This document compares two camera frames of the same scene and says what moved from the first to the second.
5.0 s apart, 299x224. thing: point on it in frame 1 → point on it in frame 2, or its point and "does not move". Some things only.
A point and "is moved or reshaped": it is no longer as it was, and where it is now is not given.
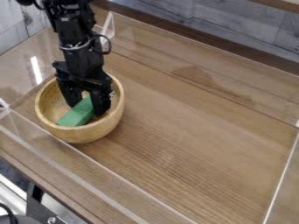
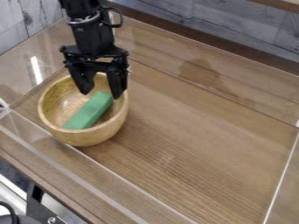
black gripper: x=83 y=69 → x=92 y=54
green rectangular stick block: x=79 y=115 is moved or reshaped
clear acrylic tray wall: x=205 y=152 does not move
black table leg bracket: x=38 y=209 does not move
